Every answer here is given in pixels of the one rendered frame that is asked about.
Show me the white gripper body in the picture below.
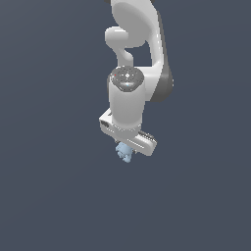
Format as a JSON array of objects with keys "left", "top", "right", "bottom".
[{"left": 98, "top": 108, "right": 159, "bottom": 157}]

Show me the small light blue object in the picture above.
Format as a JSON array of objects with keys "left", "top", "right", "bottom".
[{"left": 115, "top": 141, "right": 134, "bottom": 164}]

